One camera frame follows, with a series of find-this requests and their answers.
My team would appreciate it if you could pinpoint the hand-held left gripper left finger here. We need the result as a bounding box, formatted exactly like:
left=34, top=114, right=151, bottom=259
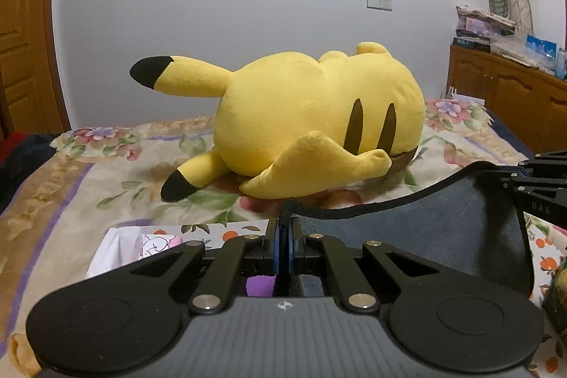
left=128, top=218, right=285, bottom=315

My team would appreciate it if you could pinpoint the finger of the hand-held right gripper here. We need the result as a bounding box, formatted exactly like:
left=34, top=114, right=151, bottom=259
left=517, top=151, right=567, bottom=175
left=500, top=173, right=567, bottom=196

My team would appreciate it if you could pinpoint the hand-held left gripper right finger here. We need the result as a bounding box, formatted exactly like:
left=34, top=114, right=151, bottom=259
left=289, top=215, right=440, bottom=314

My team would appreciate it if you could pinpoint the dark blue towel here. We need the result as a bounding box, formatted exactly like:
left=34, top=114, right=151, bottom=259
left=281, top=160, right=534, bottom=300

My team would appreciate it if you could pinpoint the purple cloth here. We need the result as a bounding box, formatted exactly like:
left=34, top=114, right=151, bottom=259
left=245, top=274, right=278, bottom=299

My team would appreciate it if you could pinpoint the orange fruit printed cloth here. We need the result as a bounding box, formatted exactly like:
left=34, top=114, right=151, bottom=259
left=176, top=213, right=567, bottom=310

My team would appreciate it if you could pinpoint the green yellow plush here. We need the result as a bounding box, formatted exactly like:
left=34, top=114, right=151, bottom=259
left=541, top=258, right=567, bottom=323

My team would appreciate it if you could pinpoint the wooden cabinet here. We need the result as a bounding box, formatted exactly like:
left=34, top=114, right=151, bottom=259
left=447, top=44, right=567, bottom=155

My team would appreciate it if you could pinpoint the white paper box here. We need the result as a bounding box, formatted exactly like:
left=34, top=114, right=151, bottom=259
left=444, top=85, right=487, bottom=108

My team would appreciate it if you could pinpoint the blue picture card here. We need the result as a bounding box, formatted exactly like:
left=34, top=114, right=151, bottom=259
left=525, top=34, right=558, bottom=72

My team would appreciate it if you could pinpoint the pink printed packet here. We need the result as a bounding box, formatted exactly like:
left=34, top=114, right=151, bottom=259
left=139, top=231, right=185, bottom=262

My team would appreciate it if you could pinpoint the yellow plush toy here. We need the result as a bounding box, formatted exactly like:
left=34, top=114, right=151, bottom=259
left=129, top=42, right=427, bottom=202

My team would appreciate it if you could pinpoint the dark blue box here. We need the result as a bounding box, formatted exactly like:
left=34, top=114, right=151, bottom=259
left=452, top=36, right=492, bottom=53

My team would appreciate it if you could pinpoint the stack of papers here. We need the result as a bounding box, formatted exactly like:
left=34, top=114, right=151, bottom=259
left=456, top=3, right=517, bottom=39

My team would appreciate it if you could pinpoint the white plastic bag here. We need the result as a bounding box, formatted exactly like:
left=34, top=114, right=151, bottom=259
left=85, top=226, right=149, bottom=278

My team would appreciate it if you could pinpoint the floral bed blanket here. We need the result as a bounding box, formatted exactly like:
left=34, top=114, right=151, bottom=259
left=0, top=96, right=567, bottom=378

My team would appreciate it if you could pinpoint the dark clothes pile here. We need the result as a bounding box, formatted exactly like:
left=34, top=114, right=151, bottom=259
left=0, top=132, right=63, bottom=210

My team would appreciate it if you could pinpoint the wooden door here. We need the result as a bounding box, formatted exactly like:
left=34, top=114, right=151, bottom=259
left=0, top=0, right=72, bottom=140

